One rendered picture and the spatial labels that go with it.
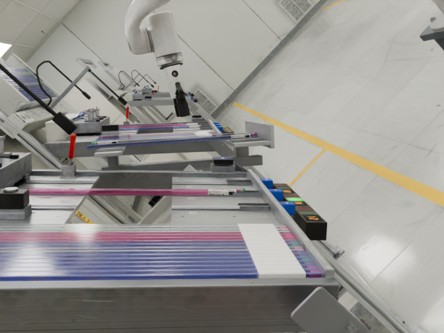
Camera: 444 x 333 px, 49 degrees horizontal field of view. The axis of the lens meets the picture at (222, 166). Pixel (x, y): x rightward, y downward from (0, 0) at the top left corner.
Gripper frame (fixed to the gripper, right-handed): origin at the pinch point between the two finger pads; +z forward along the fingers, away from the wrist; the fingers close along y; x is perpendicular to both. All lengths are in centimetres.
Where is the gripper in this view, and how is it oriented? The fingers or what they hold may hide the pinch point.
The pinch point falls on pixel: (182, 113)
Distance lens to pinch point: 157.4
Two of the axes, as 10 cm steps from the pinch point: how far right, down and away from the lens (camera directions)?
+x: -9.5, 2.5, -1.7
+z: 2.2, 9.6, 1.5
